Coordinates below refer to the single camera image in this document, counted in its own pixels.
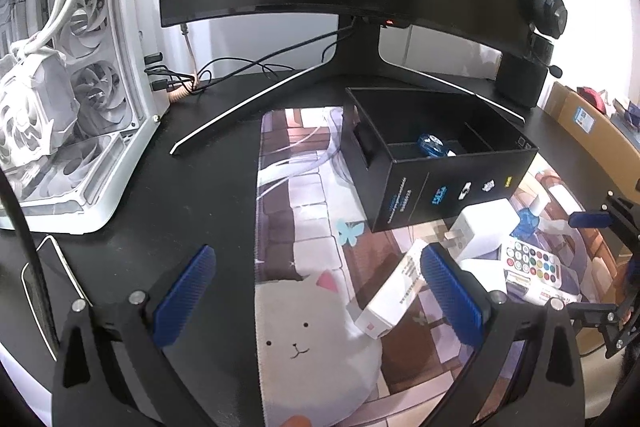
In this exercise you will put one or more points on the purple object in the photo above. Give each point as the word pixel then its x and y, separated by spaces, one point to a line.
pixel 627 113

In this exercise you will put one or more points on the white computer case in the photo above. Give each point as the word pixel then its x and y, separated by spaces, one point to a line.
pixel 100 57

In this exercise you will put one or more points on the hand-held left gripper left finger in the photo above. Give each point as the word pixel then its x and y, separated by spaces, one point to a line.
pixel 185 292

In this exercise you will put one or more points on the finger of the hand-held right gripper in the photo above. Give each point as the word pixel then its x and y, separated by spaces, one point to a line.
pixel 590 220
pixel 612 329

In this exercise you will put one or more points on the white carton with pink mark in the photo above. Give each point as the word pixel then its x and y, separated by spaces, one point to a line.
pixel 390 299

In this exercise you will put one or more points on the black headset with microphone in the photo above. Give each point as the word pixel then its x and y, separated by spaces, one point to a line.
pixel 547 12

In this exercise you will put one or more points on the red object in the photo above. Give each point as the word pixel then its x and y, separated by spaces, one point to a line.
pixel 592 97

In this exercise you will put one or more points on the black cardboard storage box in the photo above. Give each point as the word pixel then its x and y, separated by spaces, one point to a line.
pixel 450 187

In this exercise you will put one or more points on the white tube with red label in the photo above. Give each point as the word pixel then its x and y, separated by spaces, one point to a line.
pixel 550 296

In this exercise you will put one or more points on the black white-edged phone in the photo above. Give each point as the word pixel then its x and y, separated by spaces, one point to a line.
pixel 65 277

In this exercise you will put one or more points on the brown cardboard box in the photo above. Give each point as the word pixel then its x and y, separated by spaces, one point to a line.
pixel 590 127

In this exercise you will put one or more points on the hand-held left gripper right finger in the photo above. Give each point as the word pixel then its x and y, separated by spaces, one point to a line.
pixel 450 292

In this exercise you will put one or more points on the white plug charger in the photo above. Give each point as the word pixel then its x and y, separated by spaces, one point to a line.
pixel 487 227

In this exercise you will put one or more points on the blue round object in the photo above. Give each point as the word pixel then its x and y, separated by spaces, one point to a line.
pixel 431 145

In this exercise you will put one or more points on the black desktop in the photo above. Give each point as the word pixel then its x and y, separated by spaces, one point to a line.
pixel 210 187

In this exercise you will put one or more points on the printed cartoon mouse pad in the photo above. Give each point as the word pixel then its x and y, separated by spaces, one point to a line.
pixel 310 217

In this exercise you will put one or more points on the white remote with coloured buttons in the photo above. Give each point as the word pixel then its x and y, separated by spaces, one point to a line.
pixel 535 259

